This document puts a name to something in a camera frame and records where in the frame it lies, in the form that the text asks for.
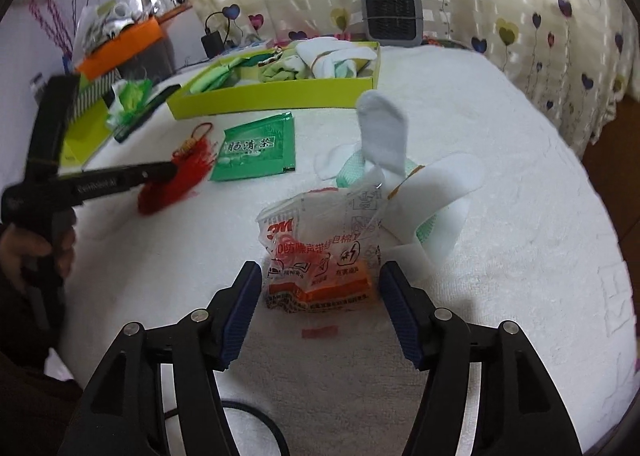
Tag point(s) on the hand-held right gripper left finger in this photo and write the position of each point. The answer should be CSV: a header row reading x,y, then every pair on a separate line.
x,y
240,316

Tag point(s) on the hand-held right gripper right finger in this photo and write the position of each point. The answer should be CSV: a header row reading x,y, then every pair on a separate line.
x,y
402,316

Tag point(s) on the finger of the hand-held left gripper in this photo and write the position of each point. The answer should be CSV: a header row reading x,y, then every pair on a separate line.
x,y
125,180
50,125

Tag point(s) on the red tassel ornament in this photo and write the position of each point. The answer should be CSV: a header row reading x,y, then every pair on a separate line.
x,y
165,191

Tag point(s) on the clear plastic earplug packet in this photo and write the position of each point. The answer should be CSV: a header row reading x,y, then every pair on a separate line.
x,y
310,256

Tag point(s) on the green tea packet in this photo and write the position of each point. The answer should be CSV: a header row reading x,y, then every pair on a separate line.
x,y
252,148

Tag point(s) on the light green sock bundle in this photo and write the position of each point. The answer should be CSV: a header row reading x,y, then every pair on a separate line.
x,y
215,78

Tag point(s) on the lime green shallow box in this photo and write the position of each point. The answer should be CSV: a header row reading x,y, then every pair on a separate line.
x,y
275,94

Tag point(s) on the green cloth bundle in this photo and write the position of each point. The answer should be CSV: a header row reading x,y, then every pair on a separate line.
x,y
280,69

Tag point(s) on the white sock bundle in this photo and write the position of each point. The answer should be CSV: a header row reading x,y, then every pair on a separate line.
x,y
330,60

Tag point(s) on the person's left forearm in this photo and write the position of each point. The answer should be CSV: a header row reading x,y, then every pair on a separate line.
x,y
25,386

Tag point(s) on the person's left hand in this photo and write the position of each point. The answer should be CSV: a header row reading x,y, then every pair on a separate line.
x,y
15,253

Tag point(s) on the yellow green box lid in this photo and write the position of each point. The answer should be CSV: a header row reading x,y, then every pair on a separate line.
x,y
82,140

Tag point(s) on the striped box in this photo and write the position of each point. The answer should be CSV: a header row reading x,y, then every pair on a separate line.
x,y
95,95

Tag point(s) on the small pink paper slip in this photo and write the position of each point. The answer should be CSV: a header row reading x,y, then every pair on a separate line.
x,y
320,332

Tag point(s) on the green white plastic bag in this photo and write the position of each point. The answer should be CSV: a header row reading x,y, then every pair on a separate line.
x,y
130,98

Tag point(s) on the pink dried flower branches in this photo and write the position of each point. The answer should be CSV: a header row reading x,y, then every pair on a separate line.
x,y
64,43

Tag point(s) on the orange storage box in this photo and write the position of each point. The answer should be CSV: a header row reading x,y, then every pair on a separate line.
x,y
125,43

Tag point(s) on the white green mesh sock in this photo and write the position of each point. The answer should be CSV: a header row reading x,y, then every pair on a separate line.
x,y
352,168
450,186

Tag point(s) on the black charger adapter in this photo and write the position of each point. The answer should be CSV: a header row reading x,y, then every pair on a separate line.
x,y
212,41

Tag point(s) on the white ankle sock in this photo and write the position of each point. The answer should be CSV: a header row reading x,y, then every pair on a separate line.
x,y
330,160
382,130

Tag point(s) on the grey desktop heater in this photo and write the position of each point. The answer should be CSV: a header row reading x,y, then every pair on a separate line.
x,y
392,15

